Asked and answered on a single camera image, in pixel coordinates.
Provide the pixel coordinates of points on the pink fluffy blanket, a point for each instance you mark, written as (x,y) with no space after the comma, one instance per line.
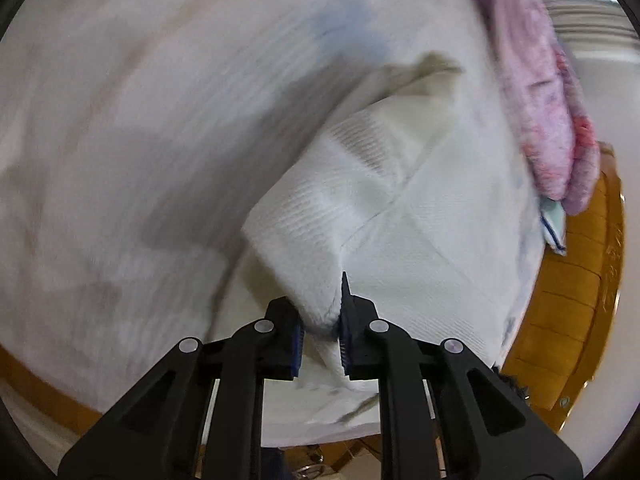
(542,110)

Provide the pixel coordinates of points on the white printed bed sheet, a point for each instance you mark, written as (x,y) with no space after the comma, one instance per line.
(150,160)

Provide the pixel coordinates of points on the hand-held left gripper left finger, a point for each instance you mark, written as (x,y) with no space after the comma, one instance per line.
(297,349)

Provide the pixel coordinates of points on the white ribbed garment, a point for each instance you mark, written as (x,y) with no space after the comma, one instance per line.
(400,240)

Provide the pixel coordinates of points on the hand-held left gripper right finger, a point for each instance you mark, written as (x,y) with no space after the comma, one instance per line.
(343,346)

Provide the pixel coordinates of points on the white cloth with blue stripe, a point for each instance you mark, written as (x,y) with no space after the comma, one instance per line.
(554,225)

